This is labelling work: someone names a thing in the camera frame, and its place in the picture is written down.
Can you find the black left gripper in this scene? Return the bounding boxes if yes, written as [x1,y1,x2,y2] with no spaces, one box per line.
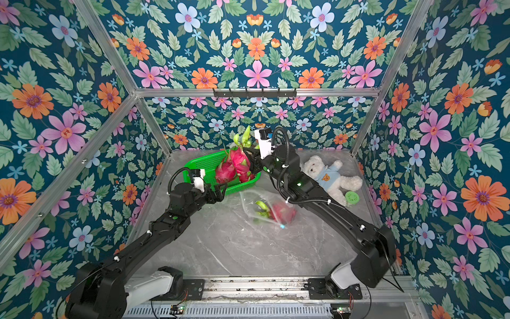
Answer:
[184,181,229,218]

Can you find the pink dragon fruit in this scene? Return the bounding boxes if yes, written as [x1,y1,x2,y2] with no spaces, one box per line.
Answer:
[215,151,237,184]
[229,126,254,183]
[256,201,297,225]

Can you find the green plastic basket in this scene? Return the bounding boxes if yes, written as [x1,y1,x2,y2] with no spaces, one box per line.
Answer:
[185,151,262,196]

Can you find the clear zip-top bag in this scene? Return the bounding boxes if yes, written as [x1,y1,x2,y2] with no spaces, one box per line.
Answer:
[240,189,298,229]

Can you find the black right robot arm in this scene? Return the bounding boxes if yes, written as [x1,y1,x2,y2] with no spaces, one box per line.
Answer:
[245,146,397,289]

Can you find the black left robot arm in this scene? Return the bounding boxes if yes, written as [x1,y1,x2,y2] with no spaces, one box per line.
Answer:
[65,183,227,318]

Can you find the white teddy bear blue shirt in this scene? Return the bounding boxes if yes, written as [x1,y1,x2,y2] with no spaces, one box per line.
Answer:
[302,156,363,206]

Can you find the small green round lid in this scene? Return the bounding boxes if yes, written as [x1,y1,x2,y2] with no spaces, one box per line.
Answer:
[345,191,360,205]

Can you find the white perforated vent strip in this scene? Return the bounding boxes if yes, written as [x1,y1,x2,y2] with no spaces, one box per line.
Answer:
[124,303,333,318]

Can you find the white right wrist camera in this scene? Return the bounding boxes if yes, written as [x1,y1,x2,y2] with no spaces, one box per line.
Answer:
[254,128,272,160]

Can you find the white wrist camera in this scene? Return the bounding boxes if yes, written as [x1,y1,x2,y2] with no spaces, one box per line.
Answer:
[254,128,272,160]
[190,169,205,193]

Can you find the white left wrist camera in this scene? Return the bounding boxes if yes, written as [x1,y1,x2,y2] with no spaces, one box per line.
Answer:
[190,169,205,193]

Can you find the black hook rail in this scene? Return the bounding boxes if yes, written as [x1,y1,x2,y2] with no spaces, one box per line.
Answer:
[212,89,298,98]

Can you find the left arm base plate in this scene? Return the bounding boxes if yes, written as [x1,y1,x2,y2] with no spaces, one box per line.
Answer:
[156,279,205,302]

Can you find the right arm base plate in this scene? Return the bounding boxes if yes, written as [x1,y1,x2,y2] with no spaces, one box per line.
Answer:
[304,278,363,300]

